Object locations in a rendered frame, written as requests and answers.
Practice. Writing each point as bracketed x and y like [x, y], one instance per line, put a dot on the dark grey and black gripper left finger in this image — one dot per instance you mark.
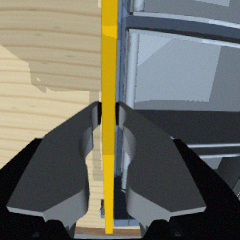
[48, 179]

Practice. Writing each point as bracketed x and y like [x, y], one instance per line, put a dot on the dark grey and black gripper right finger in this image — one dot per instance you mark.
[167, 180]

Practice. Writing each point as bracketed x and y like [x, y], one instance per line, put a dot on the yellow bar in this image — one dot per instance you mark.
[109, 26]

